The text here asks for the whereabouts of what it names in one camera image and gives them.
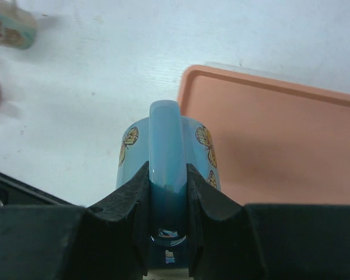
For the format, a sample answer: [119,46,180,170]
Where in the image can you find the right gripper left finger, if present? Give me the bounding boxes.
[0,163,149,279]

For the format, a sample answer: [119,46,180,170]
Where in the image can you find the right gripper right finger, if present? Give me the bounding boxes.
[187,164,350,279]

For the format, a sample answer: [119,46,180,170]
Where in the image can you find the blue mug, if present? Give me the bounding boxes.
[116,100,221,270]

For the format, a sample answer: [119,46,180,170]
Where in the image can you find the salmon pink tray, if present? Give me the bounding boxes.
[178,65,350,204]

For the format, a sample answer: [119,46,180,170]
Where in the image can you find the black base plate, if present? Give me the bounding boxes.
[0,173,72,207]

